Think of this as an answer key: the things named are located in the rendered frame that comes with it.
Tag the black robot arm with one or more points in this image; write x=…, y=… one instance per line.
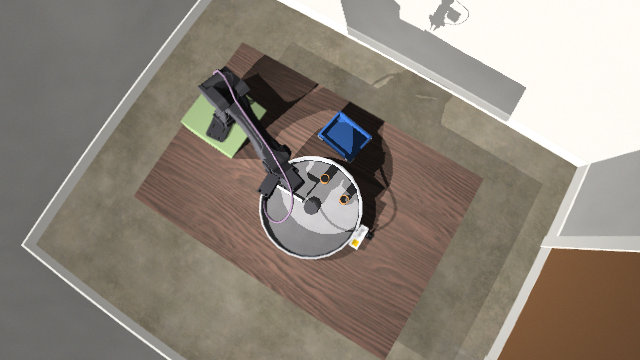
x=264, y=144

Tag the blue open crate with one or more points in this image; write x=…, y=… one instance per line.
x=344, y=134

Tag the grey round turntable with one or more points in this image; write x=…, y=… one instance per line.
x=318, y=223

